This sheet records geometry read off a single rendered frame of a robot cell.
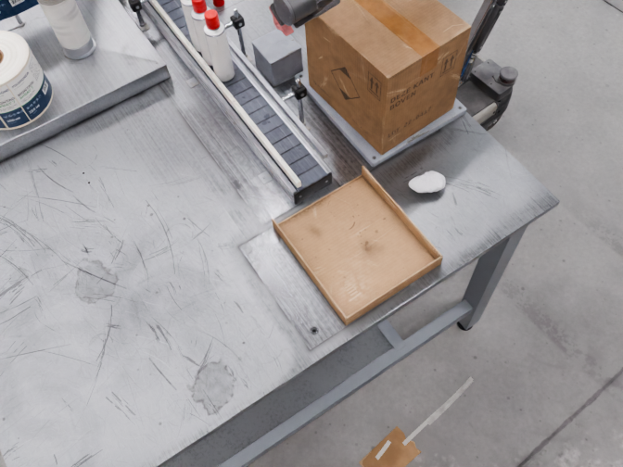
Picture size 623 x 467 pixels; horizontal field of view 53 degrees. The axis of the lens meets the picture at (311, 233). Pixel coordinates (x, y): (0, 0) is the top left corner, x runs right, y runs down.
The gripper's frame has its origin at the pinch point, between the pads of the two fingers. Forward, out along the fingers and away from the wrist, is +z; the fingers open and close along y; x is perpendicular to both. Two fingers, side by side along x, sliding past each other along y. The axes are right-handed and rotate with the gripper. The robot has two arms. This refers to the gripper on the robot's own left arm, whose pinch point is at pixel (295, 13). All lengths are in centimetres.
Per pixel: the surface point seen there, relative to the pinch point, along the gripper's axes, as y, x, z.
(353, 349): 18, 91, 48
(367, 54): -7.4, 15.2, -5.3
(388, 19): -17.8, 11.7, -2.2
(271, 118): 9.1, 16.8, 24.0
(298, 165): 12.9, 29.1, 13.9
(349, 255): 18, 51, 2
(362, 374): 21, 98, 43
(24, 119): 58, -15, 47
